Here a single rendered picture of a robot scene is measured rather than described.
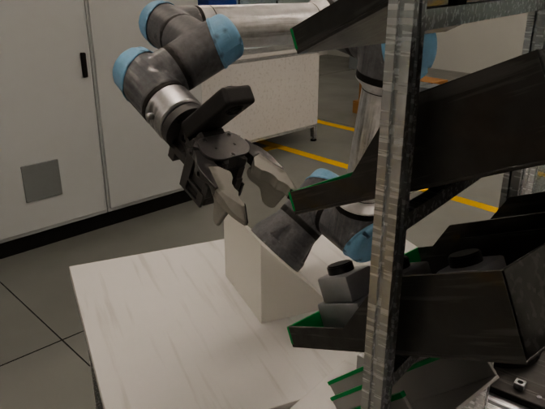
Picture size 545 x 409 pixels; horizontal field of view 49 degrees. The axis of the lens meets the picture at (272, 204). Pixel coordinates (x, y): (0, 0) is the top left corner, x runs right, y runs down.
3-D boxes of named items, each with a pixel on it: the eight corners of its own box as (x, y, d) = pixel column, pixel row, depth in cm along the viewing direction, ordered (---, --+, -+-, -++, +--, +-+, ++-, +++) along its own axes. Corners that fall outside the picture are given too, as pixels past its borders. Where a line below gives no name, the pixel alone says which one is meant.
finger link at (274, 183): (301, 219, 82) (246, 185, 84) (315, 187, 78) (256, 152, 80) (290, 230, 79) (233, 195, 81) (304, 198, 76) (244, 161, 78)
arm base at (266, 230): (242, 221, 145) (269, 191, 145) (281, 255, 153) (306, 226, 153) (266, 246, 132) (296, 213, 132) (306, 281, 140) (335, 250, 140)
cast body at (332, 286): (323, 329, 69) (306, 271, 69) (348, 315, 72) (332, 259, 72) (379, 329, 63) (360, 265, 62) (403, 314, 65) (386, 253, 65)
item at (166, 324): (70, 276, 156) (68, 266, 155) (366, 221, 189) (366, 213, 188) (118, 468, 96) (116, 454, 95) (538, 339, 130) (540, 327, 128)
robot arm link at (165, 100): (195, 81, 86) (145, 88, 81) (212, 99, 84) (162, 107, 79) (185, 123, 91) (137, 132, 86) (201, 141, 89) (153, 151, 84)
